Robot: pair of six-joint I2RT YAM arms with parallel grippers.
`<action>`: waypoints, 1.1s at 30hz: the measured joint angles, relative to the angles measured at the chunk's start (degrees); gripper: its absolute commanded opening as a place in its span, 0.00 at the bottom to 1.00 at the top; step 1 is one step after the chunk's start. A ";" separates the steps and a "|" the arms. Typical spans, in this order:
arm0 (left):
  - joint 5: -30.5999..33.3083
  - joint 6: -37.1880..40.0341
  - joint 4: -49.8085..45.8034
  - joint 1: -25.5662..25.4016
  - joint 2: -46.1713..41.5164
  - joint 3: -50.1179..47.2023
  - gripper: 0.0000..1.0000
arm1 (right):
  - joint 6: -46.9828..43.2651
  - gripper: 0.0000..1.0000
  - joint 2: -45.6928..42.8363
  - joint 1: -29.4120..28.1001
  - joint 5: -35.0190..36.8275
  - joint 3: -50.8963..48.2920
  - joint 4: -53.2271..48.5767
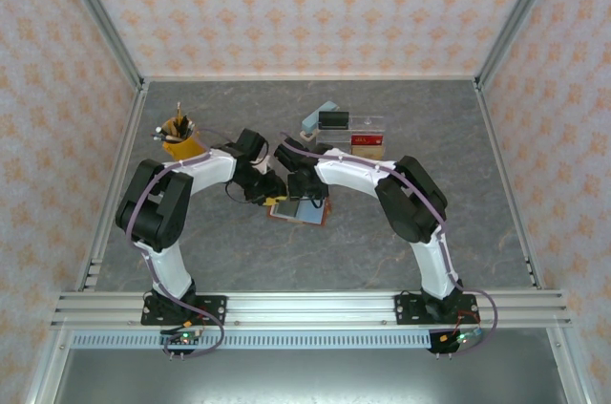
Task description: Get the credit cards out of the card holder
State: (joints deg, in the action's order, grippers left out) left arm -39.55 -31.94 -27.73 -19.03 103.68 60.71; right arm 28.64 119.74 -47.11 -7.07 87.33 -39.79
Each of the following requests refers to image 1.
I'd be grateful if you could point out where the brown leather card holder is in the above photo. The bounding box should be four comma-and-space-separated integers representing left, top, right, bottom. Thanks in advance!
266, 198, 332, 229

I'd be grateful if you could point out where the blue glossy credit card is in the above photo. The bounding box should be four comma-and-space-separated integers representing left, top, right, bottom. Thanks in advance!
293, 202, 326, 226

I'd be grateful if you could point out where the black card box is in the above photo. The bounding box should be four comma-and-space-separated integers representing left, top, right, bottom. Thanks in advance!
318, 110, 350, 131

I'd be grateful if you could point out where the light blue block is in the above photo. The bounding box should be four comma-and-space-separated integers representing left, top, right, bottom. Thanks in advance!
301, 99, 341, 134

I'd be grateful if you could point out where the clear acrylic organizer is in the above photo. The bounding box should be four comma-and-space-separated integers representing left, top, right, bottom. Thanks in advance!
314, 111, 387, 161

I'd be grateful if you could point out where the yellow pen cup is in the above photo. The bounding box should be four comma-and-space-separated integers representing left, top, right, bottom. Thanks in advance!
160, 117, 207, 162

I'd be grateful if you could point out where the aluminium front beam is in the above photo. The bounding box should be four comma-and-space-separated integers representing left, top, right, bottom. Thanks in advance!
50, 291, 573, 329

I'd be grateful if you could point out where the green lit controller board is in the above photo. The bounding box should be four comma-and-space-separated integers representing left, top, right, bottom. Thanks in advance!
167, 331, 200, 346
441, 327, 481, 346

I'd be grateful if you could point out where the grey metal shelf panel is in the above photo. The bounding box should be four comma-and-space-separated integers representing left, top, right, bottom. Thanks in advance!
52, 349, 569, 404

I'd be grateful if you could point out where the aluminium back rail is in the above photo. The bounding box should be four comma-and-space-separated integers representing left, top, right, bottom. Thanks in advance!
142, 73, 478, 83

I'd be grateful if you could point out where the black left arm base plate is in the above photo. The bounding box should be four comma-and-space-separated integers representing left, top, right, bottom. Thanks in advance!
140, 295, 228, 327

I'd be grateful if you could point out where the aluminium side rail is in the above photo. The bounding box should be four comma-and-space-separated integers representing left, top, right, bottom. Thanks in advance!
74, 81, 150, 293
473, 78, 545, 291

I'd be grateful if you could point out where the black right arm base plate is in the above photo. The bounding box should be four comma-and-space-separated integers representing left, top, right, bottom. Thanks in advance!
394, 292, 478, 327

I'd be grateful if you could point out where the perforated metal cable tray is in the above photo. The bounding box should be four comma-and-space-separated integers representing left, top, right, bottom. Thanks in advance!
71, 331, 550, 351

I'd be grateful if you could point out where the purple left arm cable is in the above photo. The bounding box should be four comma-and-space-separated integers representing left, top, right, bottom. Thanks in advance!
124, 126, 226, 361

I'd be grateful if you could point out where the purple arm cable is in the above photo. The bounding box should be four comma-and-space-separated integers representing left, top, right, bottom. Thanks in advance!
124, 126, 226, 361
279, 131, 501, 358

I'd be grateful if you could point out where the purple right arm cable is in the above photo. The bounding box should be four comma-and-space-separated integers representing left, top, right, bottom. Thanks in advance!
279, 131, 501, 358

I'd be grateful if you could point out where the aluminium corner post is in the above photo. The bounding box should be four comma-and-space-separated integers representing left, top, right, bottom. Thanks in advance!
50, 0, 147, 90
474, 0, 569, 88

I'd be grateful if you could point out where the aluminium frame leg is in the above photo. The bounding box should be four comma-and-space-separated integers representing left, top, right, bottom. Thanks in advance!
546, 327, 591, 404
26, 327, 73, 404

